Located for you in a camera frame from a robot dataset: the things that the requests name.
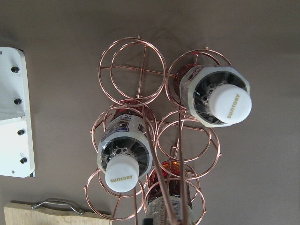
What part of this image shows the copper wire bottle basket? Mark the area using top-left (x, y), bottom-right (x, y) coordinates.
top-left (89, 37), bottom-right (221, 225)

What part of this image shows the tea bottle white cap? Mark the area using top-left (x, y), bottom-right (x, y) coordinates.
top-left (173, 64), bottom-right (252, 128)

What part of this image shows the bamboo cutting board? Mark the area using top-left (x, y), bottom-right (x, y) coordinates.
top-left (4, 199), bottom-right (112, 225)

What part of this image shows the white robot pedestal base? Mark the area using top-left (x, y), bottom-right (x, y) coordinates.
top-left (0, 47), bottom-right (35, 178)

